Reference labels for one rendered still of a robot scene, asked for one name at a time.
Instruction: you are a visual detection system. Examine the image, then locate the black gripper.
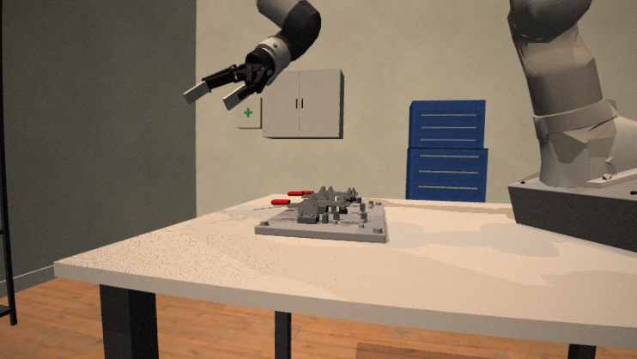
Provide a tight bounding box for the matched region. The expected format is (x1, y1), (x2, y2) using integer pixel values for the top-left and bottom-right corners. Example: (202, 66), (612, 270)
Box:
(183, 48), (276, 110)

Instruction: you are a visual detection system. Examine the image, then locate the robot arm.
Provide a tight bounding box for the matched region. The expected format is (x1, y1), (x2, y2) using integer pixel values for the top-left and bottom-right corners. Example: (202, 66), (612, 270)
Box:
(255, 0), (637, 188)

